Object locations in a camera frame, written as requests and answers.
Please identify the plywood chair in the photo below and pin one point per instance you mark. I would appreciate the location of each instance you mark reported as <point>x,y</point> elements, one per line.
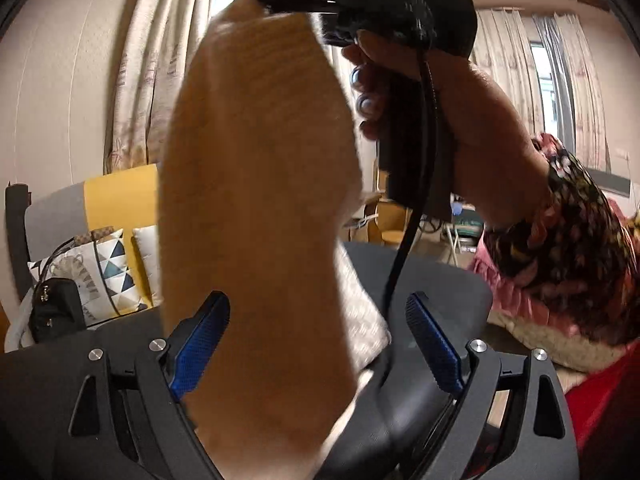
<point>390,220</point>

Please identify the pale patterned curtain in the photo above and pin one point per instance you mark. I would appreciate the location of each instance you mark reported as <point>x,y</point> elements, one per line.
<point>510,60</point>

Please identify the person's right forearm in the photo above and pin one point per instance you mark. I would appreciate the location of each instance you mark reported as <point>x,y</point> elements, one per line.
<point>575,240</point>

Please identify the red cloth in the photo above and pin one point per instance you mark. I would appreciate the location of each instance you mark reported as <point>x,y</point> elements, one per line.
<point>610,400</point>

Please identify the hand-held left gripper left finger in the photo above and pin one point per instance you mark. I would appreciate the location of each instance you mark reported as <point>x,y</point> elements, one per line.
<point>200,347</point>

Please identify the black upright panel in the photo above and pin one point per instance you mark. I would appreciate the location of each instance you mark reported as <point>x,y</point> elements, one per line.
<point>16,240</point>

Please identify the deer print pillow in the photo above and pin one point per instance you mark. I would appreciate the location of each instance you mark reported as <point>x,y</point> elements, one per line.
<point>149,265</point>

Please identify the geometric print pillow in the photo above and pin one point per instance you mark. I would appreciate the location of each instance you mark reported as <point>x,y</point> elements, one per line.
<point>95,280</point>

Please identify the person's right hand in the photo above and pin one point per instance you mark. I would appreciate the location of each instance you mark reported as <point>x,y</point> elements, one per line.
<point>490,150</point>

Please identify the grey yellow blue sofa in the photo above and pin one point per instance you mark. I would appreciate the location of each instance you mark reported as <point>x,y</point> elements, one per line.
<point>120,195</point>

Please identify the white knit sweater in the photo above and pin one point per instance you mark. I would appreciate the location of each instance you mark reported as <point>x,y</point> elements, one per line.
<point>260,210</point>

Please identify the starfish print curtain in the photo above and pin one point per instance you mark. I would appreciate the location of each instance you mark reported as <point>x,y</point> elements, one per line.
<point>155,60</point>

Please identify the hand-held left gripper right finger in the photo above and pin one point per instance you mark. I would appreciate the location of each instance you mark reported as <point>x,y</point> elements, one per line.
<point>434,347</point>

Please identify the pink cloth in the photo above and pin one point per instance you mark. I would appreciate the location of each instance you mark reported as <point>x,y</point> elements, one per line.
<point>510,295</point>

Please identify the black handbag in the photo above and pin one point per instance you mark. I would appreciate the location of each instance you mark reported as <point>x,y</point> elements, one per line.
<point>57,310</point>

